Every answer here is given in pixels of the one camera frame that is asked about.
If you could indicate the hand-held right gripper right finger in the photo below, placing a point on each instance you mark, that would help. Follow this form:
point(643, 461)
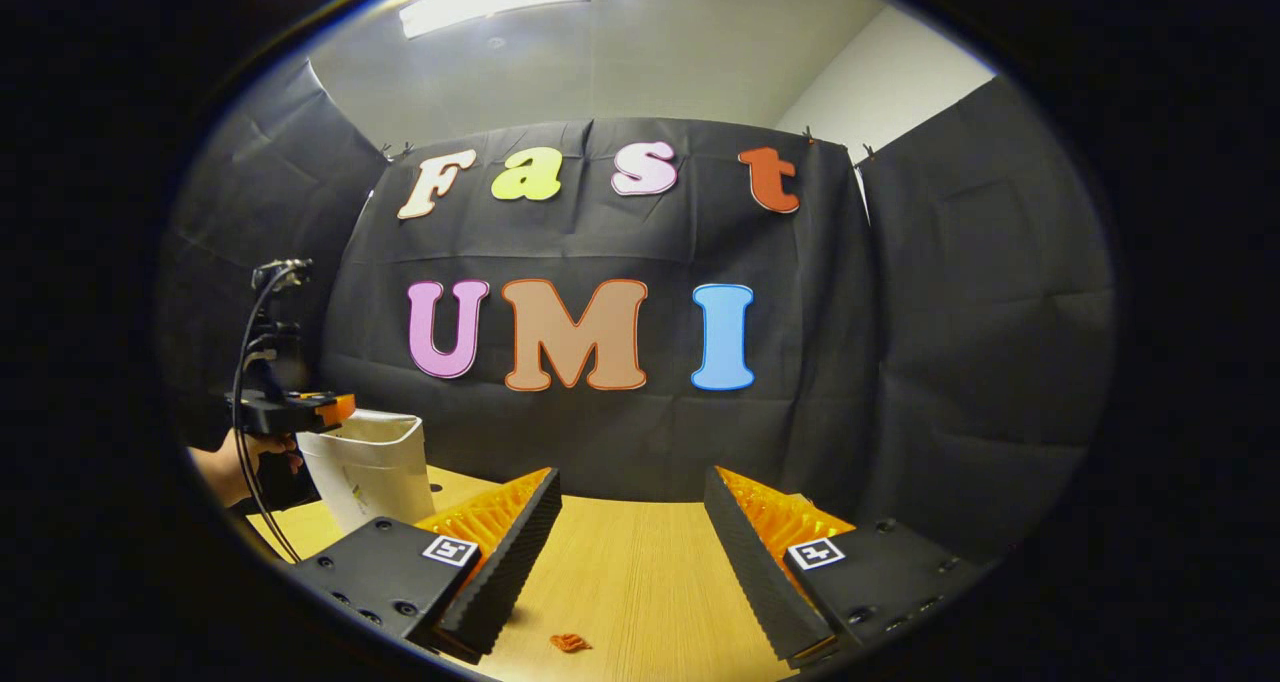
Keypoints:
point(750, 562)

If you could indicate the orange paper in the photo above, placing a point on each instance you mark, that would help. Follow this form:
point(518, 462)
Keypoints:
point(570, 643)

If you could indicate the white desktop garbage bin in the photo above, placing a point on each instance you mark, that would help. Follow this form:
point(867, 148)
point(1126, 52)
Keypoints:
point(375, 472)

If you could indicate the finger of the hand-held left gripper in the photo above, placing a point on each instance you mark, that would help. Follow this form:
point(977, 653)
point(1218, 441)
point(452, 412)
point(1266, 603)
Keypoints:
point(338, 408)

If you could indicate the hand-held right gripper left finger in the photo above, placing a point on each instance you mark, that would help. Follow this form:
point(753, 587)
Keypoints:
point(505, 562)

